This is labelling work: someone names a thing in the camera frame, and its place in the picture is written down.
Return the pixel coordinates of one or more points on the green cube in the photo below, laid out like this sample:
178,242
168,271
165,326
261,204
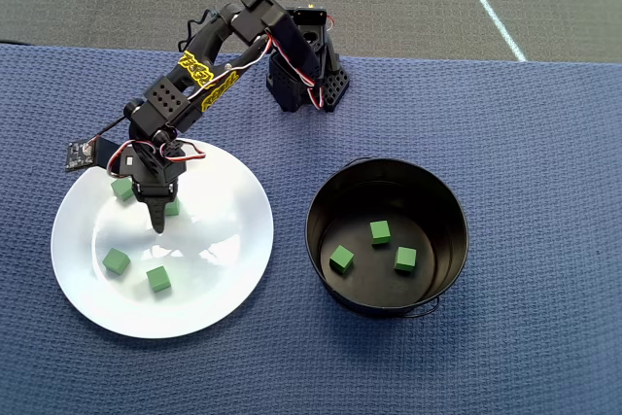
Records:
159,279
121,190
116,260
174,208
341,258
405,258
379,232

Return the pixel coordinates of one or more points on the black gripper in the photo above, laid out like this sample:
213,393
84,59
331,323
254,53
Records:
155,197

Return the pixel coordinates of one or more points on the blue woven table cloth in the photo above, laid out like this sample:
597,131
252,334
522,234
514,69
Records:
534,240

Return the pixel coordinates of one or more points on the small camera circuit board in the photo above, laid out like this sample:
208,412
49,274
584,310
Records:
80,155

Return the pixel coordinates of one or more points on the black metal bucket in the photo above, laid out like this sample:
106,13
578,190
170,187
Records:
374,284

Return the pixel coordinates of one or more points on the white round plate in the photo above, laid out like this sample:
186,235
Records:
209,298

